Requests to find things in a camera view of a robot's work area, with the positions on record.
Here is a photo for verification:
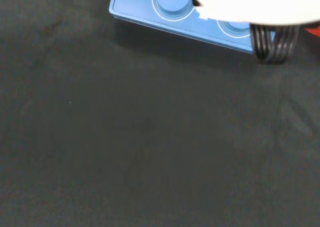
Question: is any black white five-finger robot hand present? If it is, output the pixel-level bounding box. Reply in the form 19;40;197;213
189;0;320;65

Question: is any red ribbed plastic ring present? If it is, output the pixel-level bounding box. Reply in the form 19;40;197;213
303;23;320;38

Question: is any black bench cloth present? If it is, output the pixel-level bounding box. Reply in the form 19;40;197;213
0;0;320;227

